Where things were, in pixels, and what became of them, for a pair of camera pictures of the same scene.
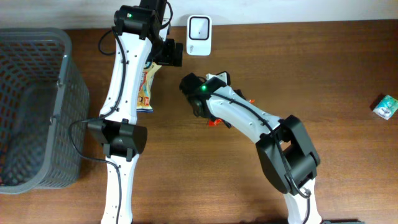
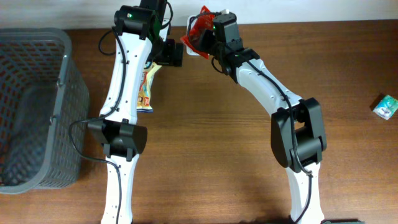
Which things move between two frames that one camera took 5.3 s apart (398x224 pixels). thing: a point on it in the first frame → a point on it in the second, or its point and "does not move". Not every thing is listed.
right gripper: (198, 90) → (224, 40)
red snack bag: (213, 122) → (201, 22)
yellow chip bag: (144, 102) does not move
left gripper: (171, 56) does not move
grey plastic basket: (43, 89) does not move
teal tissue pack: (387, 107) does not move
